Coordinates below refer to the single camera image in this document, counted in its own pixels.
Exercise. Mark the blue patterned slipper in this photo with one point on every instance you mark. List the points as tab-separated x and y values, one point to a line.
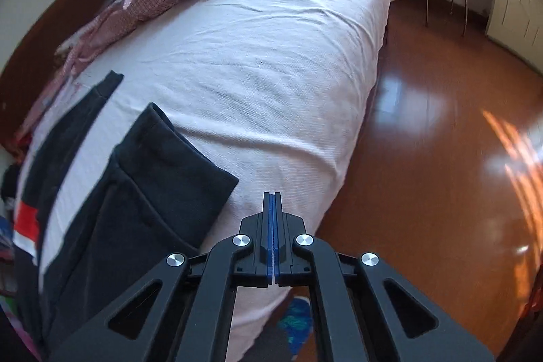
297	321

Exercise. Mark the dark navy pants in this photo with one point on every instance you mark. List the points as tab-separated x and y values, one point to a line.
127	218

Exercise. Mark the bed with white sheet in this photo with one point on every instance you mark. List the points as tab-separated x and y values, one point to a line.
254	69

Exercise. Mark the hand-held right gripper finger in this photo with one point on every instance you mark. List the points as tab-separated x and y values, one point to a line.
276	230
268	230

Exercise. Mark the wooden headboard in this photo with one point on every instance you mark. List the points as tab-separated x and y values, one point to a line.
46	35

